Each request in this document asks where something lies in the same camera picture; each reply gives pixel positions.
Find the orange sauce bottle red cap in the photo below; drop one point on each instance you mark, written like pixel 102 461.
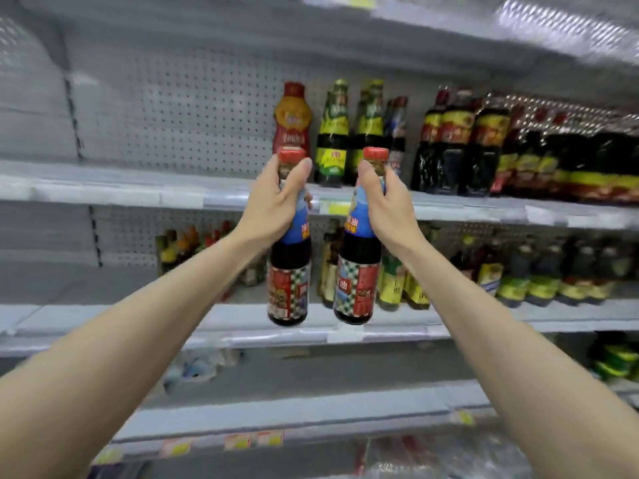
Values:
pixel 293 119

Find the person's right hand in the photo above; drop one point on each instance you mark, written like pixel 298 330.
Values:
pixel 391 219

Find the white metal store shelving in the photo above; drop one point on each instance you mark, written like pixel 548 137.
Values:
pixel 150 114

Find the rice vinegar jug green label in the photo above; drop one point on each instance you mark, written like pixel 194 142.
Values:
pixel 545 279

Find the pack of clear empty bottles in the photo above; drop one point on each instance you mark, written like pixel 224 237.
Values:
pixel 439 459

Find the red label dark sauce bottle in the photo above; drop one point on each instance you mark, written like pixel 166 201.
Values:
pixel 427 144

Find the row of dark red-capped bottles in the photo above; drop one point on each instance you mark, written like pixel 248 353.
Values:
pixel 579 164

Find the small dark bottle yellow cap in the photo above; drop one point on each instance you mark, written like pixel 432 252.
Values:
pixel 167 254

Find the blue white plastic bags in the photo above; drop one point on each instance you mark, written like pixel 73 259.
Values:
pixel 195 369

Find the person's right forearm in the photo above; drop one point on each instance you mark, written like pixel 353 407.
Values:
pixel 529 364

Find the person's left hand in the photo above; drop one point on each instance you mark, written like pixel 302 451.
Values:
pixel 265 209

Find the person's left forearm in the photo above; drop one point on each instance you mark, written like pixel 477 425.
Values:
pixel 110 364

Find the soy sauce bottle red cap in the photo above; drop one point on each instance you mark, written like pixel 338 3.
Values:
pixel 454 144
pixel 486 154

